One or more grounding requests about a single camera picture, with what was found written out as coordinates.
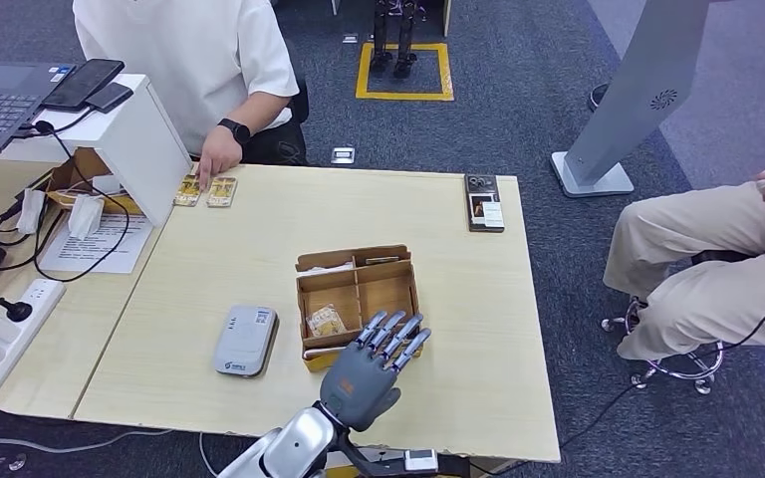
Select black right camera bracket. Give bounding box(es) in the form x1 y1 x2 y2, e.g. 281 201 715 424
336 428 471 478

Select pale wooden desk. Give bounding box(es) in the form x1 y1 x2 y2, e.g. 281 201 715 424
0 157 192 421
72 162 563 464

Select yellow card stack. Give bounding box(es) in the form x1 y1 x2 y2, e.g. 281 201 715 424
205 175 239 209
172 173 202 208

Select brown cardboard box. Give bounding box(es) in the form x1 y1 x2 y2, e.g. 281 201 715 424
46 145 144 216

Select white paper slips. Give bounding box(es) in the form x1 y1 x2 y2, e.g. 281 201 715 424
300 262 356 276

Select black floor cable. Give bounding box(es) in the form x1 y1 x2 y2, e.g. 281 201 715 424
468 293 765 478

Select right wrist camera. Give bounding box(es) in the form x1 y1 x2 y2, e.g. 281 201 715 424
403 449 439 472

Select brown smartphone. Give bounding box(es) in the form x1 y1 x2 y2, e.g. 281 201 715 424
464 173 507 233

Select humanoid robot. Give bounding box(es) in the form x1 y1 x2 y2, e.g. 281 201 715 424
368 0 421 79

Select hotel key card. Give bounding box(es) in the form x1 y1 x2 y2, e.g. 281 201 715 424
306 304 349 339

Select chrome stool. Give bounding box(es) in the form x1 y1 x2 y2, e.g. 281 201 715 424
600 249 727 397

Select yellow floor tape square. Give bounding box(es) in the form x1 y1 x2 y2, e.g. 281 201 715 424
355 41 455 103

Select grey card reader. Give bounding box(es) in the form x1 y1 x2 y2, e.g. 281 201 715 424
213 305 280 378

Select person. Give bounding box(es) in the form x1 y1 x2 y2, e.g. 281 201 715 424
72 0 301 194
603 166 765 362

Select person's left hand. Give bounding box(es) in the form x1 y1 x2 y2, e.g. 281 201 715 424
197 124 244 194

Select black plug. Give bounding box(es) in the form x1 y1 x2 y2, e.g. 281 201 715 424
0 293 34 324

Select white power cable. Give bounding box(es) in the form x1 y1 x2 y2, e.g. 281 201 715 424
0 408 174 456

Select white folded mask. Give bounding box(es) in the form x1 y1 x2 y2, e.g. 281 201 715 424
67 192 106 240
16 187 47 236

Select cardboard organizer box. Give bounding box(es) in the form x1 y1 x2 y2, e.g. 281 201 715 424
295 244 424 373

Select black charging cable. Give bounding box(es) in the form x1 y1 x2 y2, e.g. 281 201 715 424
11 109 131 284

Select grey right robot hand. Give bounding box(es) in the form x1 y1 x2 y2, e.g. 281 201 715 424
319 311 433 433

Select printed paper sheet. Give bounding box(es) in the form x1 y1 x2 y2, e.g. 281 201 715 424
38 212 154 275

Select black smartphone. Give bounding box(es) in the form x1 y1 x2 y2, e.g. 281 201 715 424
40 57 126 111

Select white power strip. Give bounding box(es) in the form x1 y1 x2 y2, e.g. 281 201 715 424
0 277 67 410

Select black wristwatch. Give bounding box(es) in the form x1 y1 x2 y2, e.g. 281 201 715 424
217 118 252 146

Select grey kiosk stand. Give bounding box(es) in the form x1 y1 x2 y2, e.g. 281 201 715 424
550 0 714 199

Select white desk riser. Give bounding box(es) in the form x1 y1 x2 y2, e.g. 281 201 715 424
0 72 193 228

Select black round base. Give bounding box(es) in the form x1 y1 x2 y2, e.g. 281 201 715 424
587 81 612 113

